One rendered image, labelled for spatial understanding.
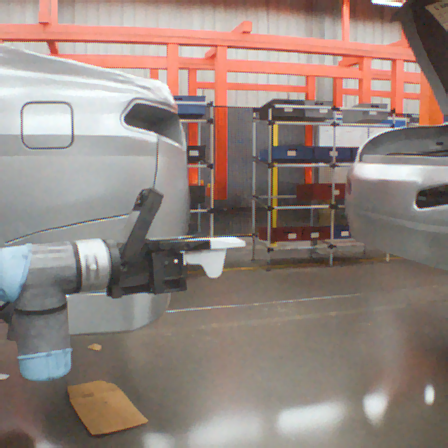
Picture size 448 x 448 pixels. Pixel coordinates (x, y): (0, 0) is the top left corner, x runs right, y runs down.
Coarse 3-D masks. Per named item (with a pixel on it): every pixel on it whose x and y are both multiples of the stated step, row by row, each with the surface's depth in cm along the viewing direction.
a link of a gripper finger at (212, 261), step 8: (184, 240) 74; (216, 240) 74; (224, 240) 74; (232, 240) 75; (240, 240) 75; (216, 248) 74; (224, 248) 74; (184, 256) 75; (192, 256) 74; (200, 256) 74; (208, 256) 74; (216, 256) 74; (224, 256) 74; (200, 264) 75; (208, 264) 74; (216, 264) 74; (208, 272) 74; (216, 272) 74
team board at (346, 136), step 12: (384, 120) 682; (396, 120) 687; (324, 132) 660; (336, 132) 665; (348, 132) 669; (360, 132) 674; (372, 132) 679; (324, 144) 662; (336, 144) 667; (348, 144) 672; (360, 144) 677; (324, 168) 667; (336, 168) 672; (348, 168) 677; (324, 180) 670; (336, 180) 675; (312, 252) 682
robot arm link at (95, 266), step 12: (84, 240) 71; (96, 240) 71; (84, 252) 68; (96, 252) 69; (108, 252) 70; (84, 264) 67; (96, 264) 68; (108, 264) 69; (84, 276) 67; (96, 276) 68; (108, 276) 69; (84, 288) 69; (96, 288) 70
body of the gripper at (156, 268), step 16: (112, 240) 72; (144, 240) 74; (160, 240) 73; (176, 240) 77; (112, 256) 70; (144, 256) 74; (160, 256) 73; (176, 256) 75; (112, 272) 70; (128, 272) 73; (144, 272) 74; (160, 272) 73; (176, 272) 75; (112, 288) 71; (128, 288) 74; (144, 288) 75; (160, 288) 73; (176, 288) 75
